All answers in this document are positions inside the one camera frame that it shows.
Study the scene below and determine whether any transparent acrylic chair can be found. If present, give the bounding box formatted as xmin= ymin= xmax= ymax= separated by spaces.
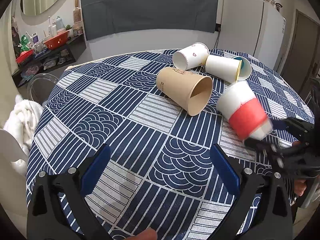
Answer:
xmin=27 ymin=73 xmax=59 ymax=107

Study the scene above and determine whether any brown kraft paper cup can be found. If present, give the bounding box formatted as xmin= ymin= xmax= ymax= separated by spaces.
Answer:
xmin=156 ymin=67 xmax=213 ymax=116

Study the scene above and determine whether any red plate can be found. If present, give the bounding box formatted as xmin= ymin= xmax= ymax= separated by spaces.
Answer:
xmin=16 ymin=49 xmax=34 ymax=64

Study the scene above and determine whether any blue white patterned tablecloth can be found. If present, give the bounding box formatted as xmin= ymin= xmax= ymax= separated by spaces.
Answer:
xmin=26 ymin=49 xmax=319 ymax=239

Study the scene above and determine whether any black wall socket with cable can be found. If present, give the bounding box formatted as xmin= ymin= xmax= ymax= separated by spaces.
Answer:
xmin=214 ymin=23 xmax=221 ymax=49

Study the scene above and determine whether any person's right hand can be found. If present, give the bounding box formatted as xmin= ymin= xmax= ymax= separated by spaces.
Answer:
xmin=293 ymin=179 xmax=306 ymax=197

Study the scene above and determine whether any white chair back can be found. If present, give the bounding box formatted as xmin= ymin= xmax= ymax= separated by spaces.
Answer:
xmin=1 ymin=129 xmax=28 ymax=237

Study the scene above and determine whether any brown door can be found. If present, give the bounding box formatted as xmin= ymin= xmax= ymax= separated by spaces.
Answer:
xmin=281 ymin=10 xmax=319 ymax=100

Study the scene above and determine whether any white cup with pink hearts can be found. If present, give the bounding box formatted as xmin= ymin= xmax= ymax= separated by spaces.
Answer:
xmin=172 ymin=42 xmax=210 ymax=70

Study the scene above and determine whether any person's left hand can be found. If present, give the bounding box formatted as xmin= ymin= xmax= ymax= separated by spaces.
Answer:
xmin=125 ymin=228 xmax=157 ymax=240

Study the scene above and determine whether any beige curtain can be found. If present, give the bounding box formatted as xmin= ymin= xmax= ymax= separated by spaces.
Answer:
xmin=0 ymin=3 xmax=18 ymax=128

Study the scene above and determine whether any white cup with yellow rim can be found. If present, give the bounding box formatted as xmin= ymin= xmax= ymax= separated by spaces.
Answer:
xmin=205 ymin=55 xmax=242 ymax=83

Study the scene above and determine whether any white refrigerator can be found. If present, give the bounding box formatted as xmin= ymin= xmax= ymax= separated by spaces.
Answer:
xmin=217 ymin=0 xmax=286 ymax=69

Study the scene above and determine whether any red colander bowl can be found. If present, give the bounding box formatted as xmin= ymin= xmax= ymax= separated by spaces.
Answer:
xmin=44 ymin=31 xmax=69 ymax=50

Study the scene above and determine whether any white fluffy blanket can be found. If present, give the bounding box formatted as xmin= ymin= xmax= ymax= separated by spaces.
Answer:
xmin=1 ymin=94 xmax=43 ymax=177

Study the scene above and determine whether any dark grey covered television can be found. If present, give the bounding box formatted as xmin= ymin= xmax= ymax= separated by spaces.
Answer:
xmin=81 ymin=0 xmax=218 ymax=40

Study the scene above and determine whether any black wall shelf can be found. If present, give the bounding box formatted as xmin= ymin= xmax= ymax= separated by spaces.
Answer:
xmin=12 ymin=34 xmax=86 ymax=88

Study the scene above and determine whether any red banded white paper cup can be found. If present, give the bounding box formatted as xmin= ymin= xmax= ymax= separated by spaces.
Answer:
xmin=216 ymin=81 xmax=273 ymax=141

